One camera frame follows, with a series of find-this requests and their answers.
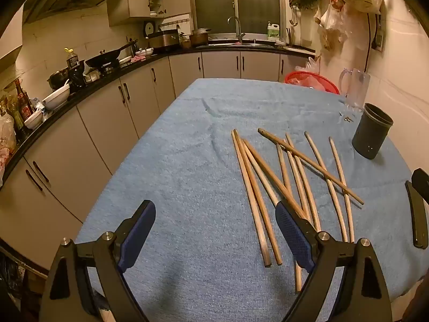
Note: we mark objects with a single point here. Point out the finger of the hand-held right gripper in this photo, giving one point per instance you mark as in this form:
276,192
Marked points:
417,219
422,182

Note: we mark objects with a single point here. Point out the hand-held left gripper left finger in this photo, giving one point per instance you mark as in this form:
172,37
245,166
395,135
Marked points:
140,223

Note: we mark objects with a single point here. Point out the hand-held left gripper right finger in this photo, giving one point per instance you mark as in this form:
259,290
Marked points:
291,231

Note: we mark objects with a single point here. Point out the bunch of wooden chopsticks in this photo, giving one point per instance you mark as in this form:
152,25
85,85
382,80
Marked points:
254,194

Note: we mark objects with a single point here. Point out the black cylindrical chopstick holder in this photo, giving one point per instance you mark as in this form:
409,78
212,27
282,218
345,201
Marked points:
372,134

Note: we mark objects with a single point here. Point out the blue towel table cover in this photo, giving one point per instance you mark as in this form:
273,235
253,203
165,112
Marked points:
187,161

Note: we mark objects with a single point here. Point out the beige base cabinets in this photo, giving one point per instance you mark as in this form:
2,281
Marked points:
100,117

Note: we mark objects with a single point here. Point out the frosted glass mug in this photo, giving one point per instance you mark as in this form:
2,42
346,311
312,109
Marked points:
357,89

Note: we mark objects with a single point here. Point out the red mesh basket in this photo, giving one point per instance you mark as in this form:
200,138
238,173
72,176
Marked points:
330,85

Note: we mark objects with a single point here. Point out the small white bowl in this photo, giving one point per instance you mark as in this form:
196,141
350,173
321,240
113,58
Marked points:
34,120

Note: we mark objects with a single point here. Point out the clear plastic bag in basket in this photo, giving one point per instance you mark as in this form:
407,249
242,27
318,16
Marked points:
308,83

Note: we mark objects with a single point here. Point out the large white bowl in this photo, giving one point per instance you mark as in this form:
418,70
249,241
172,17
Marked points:
55,99

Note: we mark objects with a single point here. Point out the plastic bag on countertop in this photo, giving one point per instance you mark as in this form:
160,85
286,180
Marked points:
6,137

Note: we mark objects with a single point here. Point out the crumpled white plastic bag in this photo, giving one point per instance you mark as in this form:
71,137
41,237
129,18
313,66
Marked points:
310,65

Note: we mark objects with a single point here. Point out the pink cloth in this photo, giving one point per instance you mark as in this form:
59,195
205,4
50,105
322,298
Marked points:
138,59

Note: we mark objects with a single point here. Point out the dark clay pot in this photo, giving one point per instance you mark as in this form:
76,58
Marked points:
57,78

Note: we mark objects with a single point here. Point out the black wok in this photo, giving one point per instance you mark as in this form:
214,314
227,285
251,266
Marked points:
107,58

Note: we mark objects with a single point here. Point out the dark sauce bottle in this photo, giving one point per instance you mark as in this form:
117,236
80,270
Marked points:
23,102

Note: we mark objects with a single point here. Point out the black kitchen countertop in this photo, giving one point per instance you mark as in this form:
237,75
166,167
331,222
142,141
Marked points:
161,53

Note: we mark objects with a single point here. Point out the pair of white dishes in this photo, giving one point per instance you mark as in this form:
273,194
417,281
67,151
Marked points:
144,52

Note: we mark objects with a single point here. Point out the cooking oil bottle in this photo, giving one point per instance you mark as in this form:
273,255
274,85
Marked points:
71,60

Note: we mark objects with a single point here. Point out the pale cutting board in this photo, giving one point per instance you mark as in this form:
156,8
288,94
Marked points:
298,49

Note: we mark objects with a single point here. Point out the silver box appliance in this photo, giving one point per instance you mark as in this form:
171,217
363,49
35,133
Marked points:
164,39

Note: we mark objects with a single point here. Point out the brown pot with steel lid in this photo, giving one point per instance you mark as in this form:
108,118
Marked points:
199,38

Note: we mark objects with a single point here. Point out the dark countertop utensil holder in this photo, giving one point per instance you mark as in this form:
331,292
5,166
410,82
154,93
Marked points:
290,37

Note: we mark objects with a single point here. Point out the round kitchen scale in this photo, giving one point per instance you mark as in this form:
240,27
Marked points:
149,28

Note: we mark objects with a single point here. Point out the steel sink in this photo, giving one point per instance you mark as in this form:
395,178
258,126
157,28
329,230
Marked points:
234,43

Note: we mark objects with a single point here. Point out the green detergent bottle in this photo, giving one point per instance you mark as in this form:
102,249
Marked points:
273,32

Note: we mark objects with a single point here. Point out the steel kitchen faucet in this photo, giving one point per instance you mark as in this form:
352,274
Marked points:
238,28

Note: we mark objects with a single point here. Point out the dark kitchen window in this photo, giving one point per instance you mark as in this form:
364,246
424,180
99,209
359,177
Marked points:
214,3

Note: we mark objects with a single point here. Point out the wall socket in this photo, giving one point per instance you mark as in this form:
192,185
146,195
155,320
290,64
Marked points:
380,42

